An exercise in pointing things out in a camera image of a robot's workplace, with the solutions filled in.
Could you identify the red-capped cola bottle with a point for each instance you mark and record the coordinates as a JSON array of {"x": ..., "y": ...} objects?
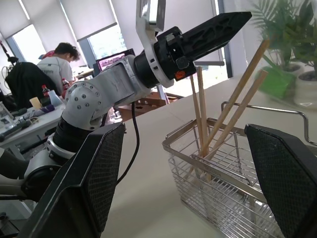
[{"x": 45, "y": 92}]

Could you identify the white roller blind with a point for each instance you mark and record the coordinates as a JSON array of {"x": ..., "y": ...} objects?
[
  {"x": 49, "y": 22},
  {"x": 89, "y": 17}
]

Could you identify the black office chair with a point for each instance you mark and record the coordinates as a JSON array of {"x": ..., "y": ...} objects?
[{"x": 24, "y": 81}]

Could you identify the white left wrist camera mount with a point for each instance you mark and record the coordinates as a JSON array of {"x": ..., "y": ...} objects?
[{"x": 144, "y": 37}]

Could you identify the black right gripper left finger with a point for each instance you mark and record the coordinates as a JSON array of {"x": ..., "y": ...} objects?
[{"x": 74, "y": 193}]

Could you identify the wooden chopstick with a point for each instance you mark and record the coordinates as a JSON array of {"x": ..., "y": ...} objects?
[
  {"x": 240, "y": 111},
  {"x": 196, "y": 111},
  {"x": 248, "y": 74},
  {"x": 203, "y": 106}
]

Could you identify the red-labelled drink bottle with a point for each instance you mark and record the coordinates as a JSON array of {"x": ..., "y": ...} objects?
[{"x": 65, "y": 85}]

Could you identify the small white plant pot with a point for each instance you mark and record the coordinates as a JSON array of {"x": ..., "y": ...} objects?
[{"x": 292, "y": 69}]

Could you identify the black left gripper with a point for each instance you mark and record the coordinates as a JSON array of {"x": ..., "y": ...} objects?
[{"x": 171, "y": 57}]

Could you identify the computer monitor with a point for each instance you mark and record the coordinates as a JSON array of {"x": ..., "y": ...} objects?
[{"x": 111, "y": 60}]

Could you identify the green square planter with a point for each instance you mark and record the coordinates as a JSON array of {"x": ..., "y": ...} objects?
[{"x": 277, "y": 84}]

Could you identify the seated person in white shirt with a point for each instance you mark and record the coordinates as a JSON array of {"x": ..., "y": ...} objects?
[{"x": 57, "y": 68}]

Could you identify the beige cup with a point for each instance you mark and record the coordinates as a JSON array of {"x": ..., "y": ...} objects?
[{"x": 36, "y": 103}]

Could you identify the green palm plant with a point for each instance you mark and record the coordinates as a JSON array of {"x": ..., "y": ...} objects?
[{"x": 289, "y": 27}]

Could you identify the clear plastic flask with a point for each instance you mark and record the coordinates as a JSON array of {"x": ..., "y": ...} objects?
[{"x": 55, "y": 99}]

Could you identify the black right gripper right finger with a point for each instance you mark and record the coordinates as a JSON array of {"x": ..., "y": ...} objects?
[{"x": 284, "y": 178}]

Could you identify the large white plant pot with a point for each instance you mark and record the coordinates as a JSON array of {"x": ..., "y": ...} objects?
[{"x": 305, "y": 94}]

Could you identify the white office desk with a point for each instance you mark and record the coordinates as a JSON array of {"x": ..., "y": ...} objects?
[{"x": 37, "y": 124}]

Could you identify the brown cardboard box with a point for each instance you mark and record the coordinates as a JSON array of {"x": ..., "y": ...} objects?
[{"x": 148, "y": 105}]

